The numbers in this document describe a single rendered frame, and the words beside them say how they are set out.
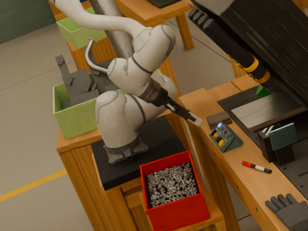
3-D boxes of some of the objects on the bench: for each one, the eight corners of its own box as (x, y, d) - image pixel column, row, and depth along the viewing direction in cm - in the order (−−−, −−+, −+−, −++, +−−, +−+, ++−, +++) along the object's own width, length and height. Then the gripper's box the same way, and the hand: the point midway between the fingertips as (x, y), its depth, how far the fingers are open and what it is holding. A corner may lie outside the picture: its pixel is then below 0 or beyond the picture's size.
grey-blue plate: (277, 166, 187) (270, 134, 181) (275, 163, 189) (267, 131, 182) (301, 156, 188) (294, 123, 181) (299, 154, 189) (292, 121, 183)
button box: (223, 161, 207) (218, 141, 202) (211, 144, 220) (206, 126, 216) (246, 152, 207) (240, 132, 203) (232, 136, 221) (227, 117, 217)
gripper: (145, 96, 209) (190, 124, 219) (152, 107, 197) (200, 137, 207) (156, 80, 208) (201, 110, 217) (164, 92, 196) (211, 122, 205)
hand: (194, 119), depth 211 cm, fingers closed
